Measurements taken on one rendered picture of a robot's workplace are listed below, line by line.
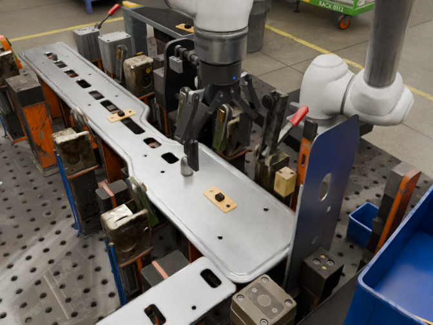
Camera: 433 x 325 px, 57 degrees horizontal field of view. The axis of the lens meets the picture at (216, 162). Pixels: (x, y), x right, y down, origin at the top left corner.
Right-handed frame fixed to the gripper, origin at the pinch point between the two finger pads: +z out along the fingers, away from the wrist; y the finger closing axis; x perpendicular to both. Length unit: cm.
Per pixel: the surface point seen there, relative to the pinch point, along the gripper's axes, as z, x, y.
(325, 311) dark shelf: 10.6, 33.9, 5.3
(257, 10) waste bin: 70, -230, -234
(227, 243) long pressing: 13.6, 11.0, 6.7
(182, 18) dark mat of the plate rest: -2, -67, -38
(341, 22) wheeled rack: 103, -218, -358
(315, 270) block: 5.9, 29.5, 3.6
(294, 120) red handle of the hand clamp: 0.9, 0.5, -22.2
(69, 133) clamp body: 9.2, -39.9, 17.8
